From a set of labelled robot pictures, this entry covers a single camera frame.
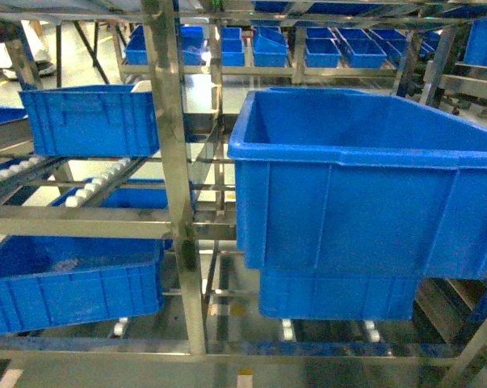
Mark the blue crate upper left shelf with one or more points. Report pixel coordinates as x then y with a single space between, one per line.
92 121

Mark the blue crate under large crate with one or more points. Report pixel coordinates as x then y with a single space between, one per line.
345 297

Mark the blue crate shelf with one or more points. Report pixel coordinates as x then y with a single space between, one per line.
92 121
48 282

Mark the stainless steel shelf frame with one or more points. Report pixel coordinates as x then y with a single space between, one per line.
462 354

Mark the large blue crate foreground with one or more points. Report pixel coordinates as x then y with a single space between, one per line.
337 180

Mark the white roller track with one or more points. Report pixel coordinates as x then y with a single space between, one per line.
91 193

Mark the blue crate lower left shelf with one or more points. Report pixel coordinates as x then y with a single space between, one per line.
48 282

